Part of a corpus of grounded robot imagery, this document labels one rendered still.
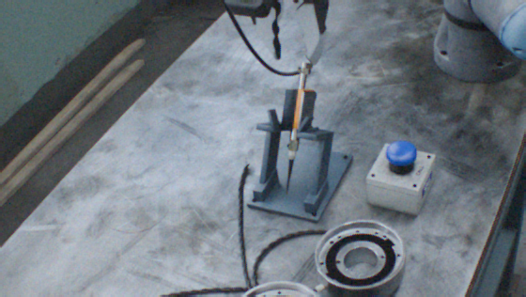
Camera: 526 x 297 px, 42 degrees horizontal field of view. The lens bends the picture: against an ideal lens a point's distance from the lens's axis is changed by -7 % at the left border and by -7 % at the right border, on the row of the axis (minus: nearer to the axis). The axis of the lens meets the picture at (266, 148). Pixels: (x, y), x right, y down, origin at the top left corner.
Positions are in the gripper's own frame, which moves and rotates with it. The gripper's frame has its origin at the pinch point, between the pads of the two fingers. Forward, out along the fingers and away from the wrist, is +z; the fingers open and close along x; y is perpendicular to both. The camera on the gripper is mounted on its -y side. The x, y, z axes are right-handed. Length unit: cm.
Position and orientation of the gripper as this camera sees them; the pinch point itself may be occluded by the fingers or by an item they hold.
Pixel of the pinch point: (292, 55)
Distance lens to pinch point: 88.7
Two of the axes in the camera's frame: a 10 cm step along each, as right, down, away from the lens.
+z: 1.3, 7.6, 6.4
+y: 4.1, -6.3, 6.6
